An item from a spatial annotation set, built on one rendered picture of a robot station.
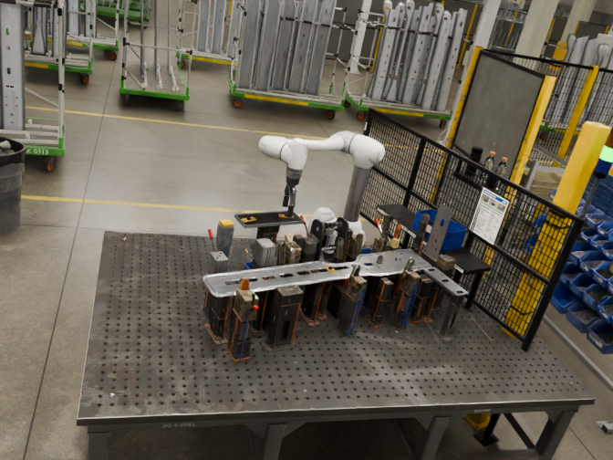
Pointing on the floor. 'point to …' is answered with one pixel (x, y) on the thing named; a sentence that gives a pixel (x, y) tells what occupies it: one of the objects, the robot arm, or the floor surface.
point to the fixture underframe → (271, 439)
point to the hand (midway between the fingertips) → (287, 209)
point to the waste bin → (11, 183)
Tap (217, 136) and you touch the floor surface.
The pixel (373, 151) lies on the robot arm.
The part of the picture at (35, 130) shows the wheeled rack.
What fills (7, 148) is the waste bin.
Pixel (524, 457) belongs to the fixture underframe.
